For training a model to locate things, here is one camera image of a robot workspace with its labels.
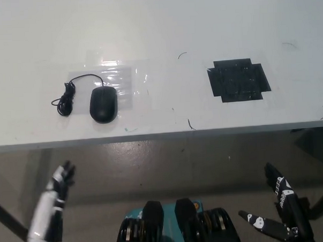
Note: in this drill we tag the clear plastic tape sheet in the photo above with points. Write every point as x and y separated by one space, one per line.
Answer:
122 82

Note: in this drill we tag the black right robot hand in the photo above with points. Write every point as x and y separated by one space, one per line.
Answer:
288 201

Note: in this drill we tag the black table leg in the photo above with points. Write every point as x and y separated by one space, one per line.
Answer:
10 221

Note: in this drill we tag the dark floor mat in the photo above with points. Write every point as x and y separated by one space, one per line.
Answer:
316 143

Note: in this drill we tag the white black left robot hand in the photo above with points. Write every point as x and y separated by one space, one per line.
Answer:
48 209

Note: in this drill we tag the black tape patch on table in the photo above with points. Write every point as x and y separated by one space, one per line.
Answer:
238 80

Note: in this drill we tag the black computer mouse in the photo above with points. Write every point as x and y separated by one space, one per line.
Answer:
103 104

